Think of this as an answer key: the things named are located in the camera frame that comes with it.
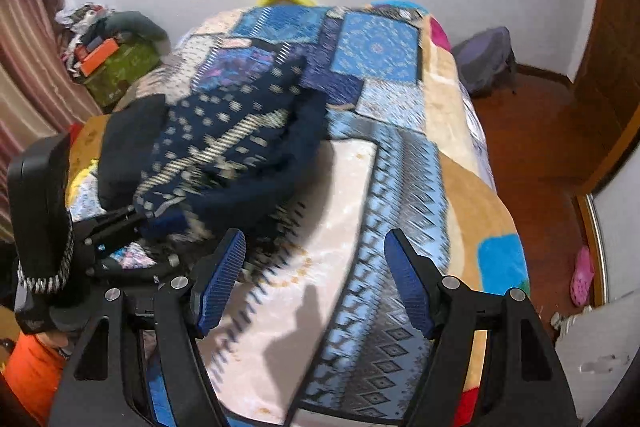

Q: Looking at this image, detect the white sliding door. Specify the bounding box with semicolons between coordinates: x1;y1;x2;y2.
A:
552;187;636;418

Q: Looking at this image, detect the pink clog shoe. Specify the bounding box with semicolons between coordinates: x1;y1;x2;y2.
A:
570;246;596;308

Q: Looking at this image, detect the black folded garment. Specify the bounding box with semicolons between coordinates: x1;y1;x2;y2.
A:
95;96;168;212

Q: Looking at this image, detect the grey neck pillow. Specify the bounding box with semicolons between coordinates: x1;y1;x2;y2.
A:
102;11;168;42

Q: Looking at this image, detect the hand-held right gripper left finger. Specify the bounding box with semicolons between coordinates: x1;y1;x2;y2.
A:
50;228;248;427

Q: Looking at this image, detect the green patterned box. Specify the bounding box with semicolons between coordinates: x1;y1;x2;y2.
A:
82;39;161;112

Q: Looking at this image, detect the grey purple backpack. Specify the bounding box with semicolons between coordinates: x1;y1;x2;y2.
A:
452;27;517;98

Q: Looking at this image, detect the small wooden folding table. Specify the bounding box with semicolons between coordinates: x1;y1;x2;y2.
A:
67;114;113;178

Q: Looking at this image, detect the person's left forearm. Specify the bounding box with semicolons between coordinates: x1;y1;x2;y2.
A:
5;329;71;423

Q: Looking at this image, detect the blue patchwork blanket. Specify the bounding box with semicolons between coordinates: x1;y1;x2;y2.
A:
65;0;531;427

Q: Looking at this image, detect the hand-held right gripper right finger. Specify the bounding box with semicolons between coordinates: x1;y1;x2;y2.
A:
384;228;586;427

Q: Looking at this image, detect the orange box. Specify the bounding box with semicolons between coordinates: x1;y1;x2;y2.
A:
80;38;121;76

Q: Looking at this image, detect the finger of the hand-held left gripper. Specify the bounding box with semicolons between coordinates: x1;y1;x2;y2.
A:
75;206;151;248
87;252;183;280

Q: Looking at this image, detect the brown wooden door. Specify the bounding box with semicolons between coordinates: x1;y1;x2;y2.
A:
572;0;640;202

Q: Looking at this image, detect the pile of mixed clothes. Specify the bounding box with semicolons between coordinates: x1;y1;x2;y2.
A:
55;4;118;80

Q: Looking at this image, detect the yellow cloth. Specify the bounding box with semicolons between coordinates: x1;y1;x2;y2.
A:
69;159;101;205

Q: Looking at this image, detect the navy patterned hoodie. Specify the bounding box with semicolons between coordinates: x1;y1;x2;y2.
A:
132;52;331;243

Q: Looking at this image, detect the striped brown curtain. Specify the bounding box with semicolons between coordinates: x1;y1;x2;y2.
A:
0;0;103;248

